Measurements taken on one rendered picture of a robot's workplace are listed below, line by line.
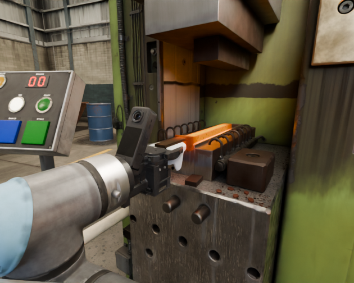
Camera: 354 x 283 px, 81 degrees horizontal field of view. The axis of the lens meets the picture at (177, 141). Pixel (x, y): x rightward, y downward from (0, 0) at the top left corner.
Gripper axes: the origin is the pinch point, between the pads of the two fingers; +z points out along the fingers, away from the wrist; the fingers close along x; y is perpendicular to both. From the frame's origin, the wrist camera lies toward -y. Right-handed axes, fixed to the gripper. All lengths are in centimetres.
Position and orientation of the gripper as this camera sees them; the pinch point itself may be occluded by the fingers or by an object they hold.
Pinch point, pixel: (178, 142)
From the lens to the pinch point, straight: 50.1
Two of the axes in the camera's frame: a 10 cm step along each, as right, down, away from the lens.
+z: 5.5, -1.9, 8.1
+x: 8.3, 1.3, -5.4
